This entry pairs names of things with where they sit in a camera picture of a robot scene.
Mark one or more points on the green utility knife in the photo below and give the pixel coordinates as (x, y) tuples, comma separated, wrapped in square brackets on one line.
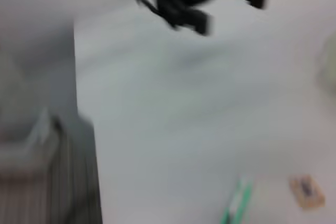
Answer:
[(236, 203)]

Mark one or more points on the beige eraser with barcode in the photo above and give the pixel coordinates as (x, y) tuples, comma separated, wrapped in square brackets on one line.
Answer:
[(305, 190)]

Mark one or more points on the dark ribbed panel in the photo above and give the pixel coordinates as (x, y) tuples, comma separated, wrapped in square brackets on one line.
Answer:
[(76, 176)]

